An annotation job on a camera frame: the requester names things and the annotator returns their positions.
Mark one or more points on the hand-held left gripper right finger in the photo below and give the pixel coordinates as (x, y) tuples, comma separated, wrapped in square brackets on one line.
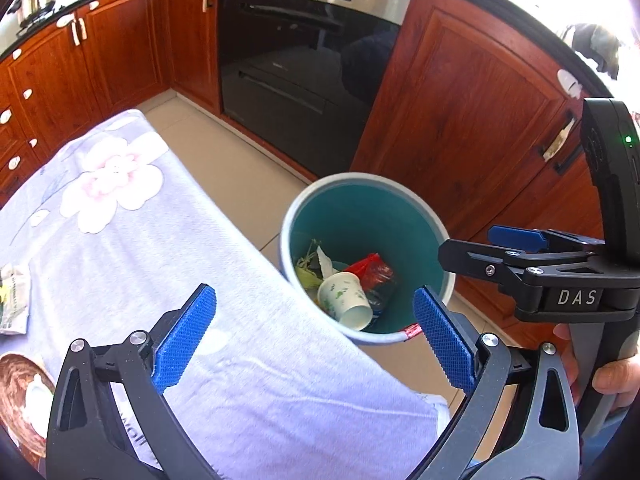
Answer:
[(445, 340)]

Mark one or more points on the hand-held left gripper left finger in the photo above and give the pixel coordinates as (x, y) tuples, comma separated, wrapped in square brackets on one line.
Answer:
[(185, 335)]

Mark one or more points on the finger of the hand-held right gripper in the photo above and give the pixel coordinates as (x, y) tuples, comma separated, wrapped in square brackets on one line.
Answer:
[(517, 237), (470, 257)]

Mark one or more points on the clear plastic water bottle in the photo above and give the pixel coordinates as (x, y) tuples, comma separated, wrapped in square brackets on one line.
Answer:
[(382, 285)]

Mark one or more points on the floral paper cup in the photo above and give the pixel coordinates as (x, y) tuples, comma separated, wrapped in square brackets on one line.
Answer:
[(342, 295)]

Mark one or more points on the teal trash bin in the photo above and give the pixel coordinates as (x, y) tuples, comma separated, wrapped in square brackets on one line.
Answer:
[(350, 210)]

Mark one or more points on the green corn husks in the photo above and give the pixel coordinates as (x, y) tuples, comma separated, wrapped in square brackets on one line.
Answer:
[(305, 275)]

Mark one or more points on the green snack packet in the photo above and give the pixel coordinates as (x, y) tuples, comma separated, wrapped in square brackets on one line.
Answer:
[(15, 300)]

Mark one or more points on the person's right hand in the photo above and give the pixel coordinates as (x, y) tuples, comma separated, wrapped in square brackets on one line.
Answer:
[(620, 380)]

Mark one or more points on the purple floral tablecloth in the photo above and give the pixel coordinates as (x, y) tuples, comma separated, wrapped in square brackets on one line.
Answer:
[(200, 285)]

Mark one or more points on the red wooden kitchen cabinets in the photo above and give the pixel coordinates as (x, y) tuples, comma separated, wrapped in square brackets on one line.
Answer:
[(450, 110)]

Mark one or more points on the dark grey cloth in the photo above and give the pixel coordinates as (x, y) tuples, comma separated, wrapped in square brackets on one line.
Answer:
[(597, 47)]

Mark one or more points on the black built-in oven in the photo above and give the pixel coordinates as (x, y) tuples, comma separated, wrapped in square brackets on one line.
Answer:
[(300, 85)]

